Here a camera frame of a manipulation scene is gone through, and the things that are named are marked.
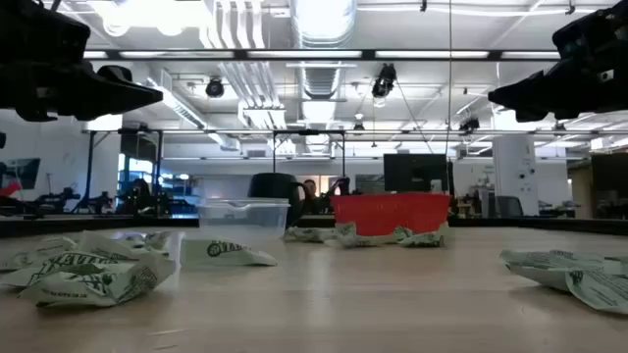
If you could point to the grey office chair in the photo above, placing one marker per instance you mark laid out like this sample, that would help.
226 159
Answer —
510 206

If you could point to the black metal stand frame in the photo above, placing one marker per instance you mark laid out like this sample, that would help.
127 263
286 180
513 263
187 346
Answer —
90 166

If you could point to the black overhead hanging camera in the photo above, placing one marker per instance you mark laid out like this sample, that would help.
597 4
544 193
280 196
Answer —
385 78

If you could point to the black table edge rail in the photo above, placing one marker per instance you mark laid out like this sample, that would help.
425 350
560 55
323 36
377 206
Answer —
73 224

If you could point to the white square column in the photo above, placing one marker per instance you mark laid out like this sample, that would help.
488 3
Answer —
515 166

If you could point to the black overhead light beam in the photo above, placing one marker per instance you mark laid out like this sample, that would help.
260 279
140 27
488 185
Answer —
240 54

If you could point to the silver ceiling air duct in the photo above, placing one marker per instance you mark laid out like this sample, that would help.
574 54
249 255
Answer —
321 29

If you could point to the clear plastic food container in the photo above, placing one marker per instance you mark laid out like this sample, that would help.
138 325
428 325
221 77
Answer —
243 216

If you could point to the black ceiling spotlight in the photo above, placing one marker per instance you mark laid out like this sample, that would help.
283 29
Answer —
469 124
214 88

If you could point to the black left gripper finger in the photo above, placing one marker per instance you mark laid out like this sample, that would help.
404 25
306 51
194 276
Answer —
108 95
115 73

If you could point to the dark wall screen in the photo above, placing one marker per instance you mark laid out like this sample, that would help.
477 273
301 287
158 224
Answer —
24 171

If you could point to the silver horizontal rail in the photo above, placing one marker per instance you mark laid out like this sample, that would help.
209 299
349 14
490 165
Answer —
417 132

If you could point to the black background robot arm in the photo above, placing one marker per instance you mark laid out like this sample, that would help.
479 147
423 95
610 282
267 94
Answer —
100 202
59 198

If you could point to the black computer monitor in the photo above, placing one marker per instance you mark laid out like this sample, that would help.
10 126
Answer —
414 171

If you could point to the black mug green inside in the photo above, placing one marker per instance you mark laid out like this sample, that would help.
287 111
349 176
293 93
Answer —
275 186

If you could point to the red plastic slotted basket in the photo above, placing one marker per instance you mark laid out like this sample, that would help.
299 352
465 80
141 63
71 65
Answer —
392 211

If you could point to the person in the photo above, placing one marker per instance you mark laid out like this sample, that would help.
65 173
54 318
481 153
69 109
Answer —
310 188

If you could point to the red background object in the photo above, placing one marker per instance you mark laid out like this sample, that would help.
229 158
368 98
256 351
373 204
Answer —
10 188

